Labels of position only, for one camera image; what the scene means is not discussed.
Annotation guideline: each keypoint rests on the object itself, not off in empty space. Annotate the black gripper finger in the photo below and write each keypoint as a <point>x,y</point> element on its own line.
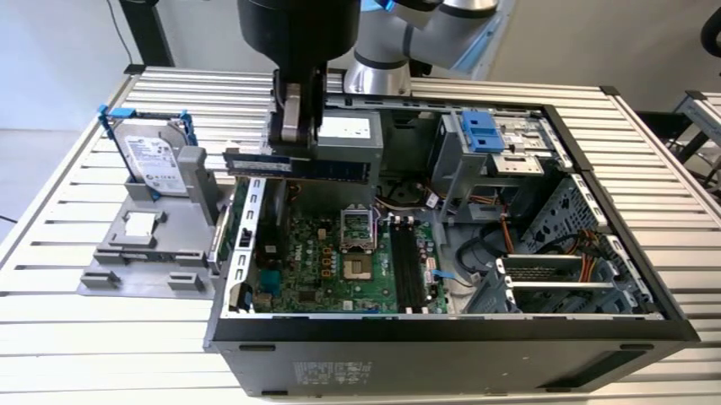
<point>292,118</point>

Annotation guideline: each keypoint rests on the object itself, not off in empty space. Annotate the RAM stick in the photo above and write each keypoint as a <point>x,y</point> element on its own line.
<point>332,169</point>
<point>145,255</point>

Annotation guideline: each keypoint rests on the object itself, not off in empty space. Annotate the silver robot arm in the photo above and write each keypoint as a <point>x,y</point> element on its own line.
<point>371,71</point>

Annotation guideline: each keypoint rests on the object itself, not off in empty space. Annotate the RAM slot with white clips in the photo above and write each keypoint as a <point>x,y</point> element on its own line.
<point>419,266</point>
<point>404,266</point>

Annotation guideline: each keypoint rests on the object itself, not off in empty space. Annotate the grey power supply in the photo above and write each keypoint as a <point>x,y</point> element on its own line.
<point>337,194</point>

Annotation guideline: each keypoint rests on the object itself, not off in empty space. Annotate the hard disk in blue carrier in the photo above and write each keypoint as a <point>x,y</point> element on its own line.
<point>148,156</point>

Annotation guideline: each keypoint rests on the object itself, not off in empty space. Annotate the black table corner cap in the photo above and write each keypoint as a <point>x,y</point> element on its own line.
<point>608,90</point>
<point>134,69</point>

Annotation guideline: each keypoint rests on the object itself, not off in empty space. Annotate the green graphics card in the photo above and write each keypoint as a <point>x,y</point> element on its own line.
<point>228,244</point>

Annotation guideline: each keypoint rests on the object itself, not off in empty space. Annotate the grey parts rack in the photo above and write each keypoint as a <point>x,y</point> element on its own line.
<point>180,228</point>

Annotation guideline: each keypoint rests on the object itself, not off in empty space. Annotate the blue plastic drive latch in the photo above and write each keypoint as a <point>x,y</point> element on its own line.
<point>478,131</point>

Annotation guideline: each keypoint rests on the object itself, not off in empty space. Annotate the grey metal drive cage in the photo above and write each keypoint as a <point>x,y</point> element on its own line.
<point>467,181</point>

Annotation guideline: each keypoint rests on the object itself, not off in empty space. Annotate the CPU socket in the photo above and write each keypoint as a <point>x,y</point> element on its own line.
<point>357,266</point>

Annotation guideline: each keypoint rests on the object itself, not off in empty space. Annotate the silver CPU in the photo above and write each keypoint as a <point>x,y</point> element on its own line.
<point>138,225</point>

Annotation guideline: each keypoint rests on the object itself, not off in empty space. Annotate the green motherboard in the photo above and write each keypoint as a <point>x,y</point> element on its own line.
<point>360,295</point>

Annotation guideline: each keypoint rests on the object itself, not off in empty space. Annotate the metal disk bay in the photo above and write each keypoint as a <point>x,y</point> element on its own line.
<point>540,287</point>

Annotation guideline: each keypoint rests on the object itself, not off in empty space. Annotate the black PC case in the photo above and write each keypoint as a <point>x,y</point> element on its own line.
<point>393,363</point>

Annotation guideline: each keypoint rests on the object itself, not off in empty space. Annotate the metal slat side table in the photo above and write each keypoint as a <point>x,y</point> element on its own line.
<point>698,109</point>

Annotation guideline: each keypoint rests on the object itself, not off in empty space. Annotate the black vertical post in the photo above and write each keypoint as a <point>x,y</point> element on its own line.
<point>148,38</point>

